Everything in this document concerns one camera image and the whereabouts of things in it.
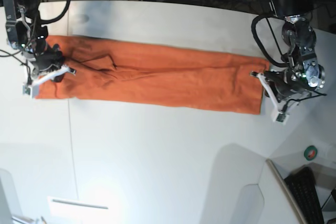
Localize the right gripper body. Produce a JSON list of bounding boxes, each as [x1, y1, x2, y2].
[[27, 44, 65, 76]]

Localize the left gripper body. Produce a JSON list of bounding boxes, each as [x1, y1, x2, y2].
[[265, 70, 307, 102]]

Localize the orange t-shirt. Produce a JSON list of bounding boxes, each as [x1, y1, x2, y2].
[[38, 36, 269, 114]]

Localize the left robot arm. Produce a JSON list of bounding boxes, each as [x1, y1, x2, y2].
[[251, 0, 325, 103]]

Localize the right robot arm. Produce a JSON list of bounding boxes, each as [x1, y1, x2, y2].
[[1, 0, 71, 84]]

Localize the green tape roll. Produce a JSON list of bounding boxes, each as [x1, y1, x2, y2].
[[303, 145, 318, 161]]

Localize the black keyboard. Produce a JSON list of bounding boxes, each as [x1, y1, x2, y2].
[[285, 166, 324, 224]]

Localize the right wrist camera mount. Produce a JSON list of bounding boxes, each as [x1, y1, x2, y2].
[[22, 65, 76, 99]]

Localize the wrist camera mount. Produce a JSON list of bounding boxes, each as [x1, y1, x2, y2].
[[22, 65, 76, 99], [250, 71, 300, 125]]

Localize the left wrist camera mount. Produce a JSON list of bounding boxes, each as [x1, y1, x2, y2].
[[250, 71, 300, 125]]

